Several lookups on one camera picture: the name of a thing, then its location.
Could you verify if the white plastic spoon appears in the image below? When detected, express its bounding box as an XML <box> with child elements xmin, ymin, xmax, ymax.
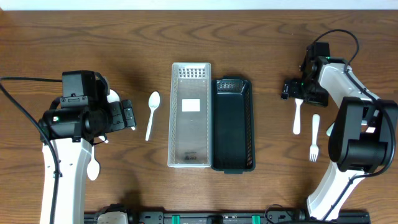
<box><xmin>107</xmin><ymin>89</ymin><xmax>120</xmax><ymax>103</ymax></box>
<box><xmin>146</xmin><ymin>91</ymin><xmax>160</xmax><ymax>141</ymax></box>
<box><xmin>86</xmin><ymin>147</ymin><xmax>100</xmax><ymax>181</ymax></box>
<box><xmin>95</xmin><ymin>126</ymin><xmax>136</xmax><ymax>144</ymax></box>

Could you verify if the white plastic fork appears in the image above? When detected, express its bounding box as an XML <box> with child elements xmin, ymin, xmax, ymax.
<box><xmin>293</xmin><ymin>98</ymin><xmax>303</xmax><ymax>135</ymax></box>
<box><xmin>309</xmin><ymin>114</ymin><xmax>320</xmax><ymax>162</ymax></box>
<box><xmin>326</xmin><ymin>123</ymin><xmax>335</xmax><ymax>136</ymax></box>

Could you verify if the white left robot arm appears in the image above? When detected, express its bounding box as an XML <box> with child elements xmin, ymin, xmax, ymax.
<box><xmin>39</xmin><ymin>98</ymin><xmax>136</xmax><ymax>223</ymax></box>

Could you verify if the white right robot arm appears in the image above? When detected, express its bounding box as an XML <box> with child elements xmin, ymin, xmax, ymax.
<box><xmin>281</xmin><ymin>56</ymin><xmax>397</xmax><ymax>221</ymax></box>

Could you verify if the clear perforated plastic basket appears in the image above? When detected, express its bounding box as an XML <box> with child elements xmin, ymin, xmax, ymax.
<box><xmin>167</xmin><ymin>62</ymin><xmax>212</xmax><ymax>168</ymax></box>

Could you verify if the black perforated plastic basket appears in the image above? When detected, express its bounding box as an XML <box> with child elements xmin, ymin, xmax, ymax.
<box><xmin>211</xmin><ymin>76</ymin><xmax>256</xmax><ymax>174</ymax></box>

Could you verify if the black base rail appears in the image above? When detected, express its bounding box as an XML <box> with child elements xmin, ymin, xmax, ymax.
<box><xmin>83</xmin><ymin>203</ymin><xmax>371</xmax><ymax>224</ymax></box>

